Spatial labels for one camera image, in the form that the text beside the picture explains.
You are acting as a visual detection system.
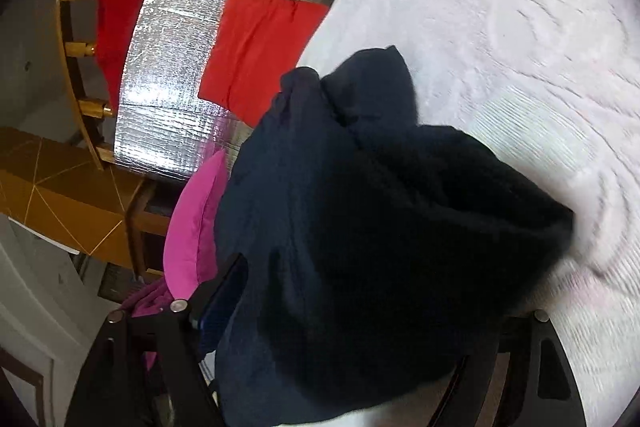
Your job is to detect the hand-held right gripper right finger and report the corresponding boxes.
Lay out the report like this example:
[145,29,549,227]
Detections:
[430,308,588,427]

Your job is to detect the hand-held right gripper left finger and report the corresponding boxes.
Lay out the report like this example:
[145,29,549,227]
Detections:
[70,253,249,427]

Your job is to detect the navy blue garment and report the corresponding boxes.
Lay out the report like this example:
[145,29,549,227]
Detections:
[197,44,576,427]

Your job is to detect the magenta pillow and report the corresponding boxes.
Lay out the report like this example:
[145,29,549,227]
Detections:
[162,149,231,303]

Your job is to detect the magenta cloth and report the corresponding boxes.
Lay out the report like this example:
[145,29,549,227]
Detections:
[117,277,173,373]

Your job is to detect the brown gold-lined cabinet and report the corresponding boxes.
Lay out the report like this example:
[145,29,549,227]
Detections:
[0,127,151,268]

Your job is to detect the white panelled door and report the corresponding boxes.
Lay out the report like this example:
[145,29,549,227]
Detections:
[0,212,101,427]

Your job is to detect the folded red cloth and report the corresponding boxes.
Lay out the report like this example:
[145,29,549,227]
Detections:
[197,0,331,128]

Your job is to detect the silver foil mat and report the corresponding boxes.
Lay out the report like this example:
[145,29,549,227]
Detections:
[112,0,351,180]

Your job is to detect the white embossed blanket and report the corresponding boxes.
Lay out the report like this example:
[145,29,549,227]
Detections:
[295,0,640,427]

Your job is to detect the brown wooden frame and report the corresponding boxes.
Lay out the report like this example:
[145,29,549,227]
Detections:
[97,177,173,303]

